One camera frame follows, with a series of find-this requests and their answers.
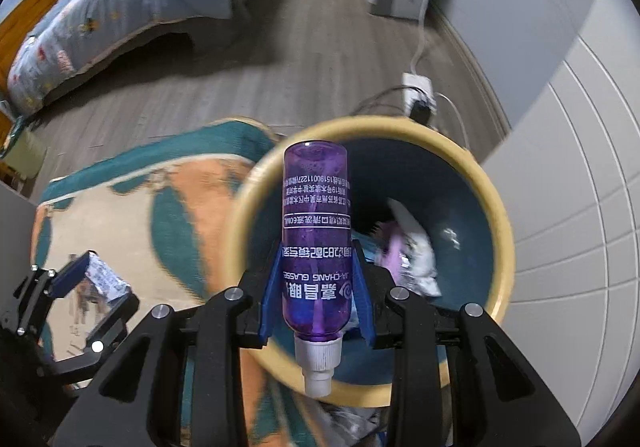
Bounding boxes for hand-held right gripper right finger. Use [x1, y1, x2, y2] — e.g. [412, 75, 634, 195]
[350, 238, 583, 447]

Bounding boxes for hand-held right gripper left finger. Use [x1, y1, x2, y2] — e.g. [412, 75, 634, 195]
[52, 249, 283, 447]

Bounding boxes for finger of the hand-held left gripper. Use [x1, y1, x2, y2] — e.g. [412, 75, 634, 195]
[50, 294, 141, 378]
[10, 251, 98, 335]

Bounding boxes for silver foil packet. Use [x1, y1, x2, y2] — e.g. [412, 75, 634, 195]
[85, 252, 132, 303]

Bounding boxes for purple spray bottle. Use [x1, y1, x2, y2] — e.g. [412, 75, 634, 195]
[281, 140, 353, 398]

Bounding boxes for yellow rimmed blue bin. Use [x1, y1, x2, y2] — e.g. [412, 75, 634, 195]
[222, 116, 516, 408]

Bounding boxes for pink purple wrapper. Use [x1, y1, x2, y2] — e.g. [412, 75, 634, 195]
[375, 220, 412, 278]

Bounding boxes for white crumpled tissue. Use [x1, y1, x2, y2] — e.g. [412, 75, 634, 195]
[387, 197, 443, 298]

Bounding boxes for teal orange patterned cushion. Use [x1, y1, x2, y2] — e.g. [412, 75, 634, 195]
[30, 120, 301, 447]

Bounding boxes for pale green bin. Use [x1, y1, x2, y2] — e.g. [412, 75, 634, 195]
[2, 120, 48, 180]

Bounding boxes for black plug adapter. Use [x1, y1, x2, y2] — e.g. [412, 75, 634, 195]
[411, 100, 436, 126]

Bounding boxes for white wardrobe door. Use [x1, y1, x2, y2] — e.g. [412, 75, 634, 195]
[480, 27, 640, 447]

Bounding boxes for white power strip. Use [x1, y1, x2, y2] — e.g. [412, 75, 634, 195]
[402, 72, 436, 120]

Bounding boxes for wooden bed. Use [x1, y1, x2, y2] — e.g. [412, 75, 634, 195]
[0, 0, 291, 115]

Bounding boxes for thin white cable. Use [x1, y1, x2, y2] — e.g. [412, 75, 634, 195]
[435, 92, 471, 150]

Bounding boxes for black cables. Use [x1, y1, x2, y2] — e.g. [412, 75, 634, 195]
[352, 84, 416, 115]

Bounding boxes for white power cable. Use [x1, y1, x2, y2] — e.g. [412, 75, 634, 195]
[410, 12, 432, 75]

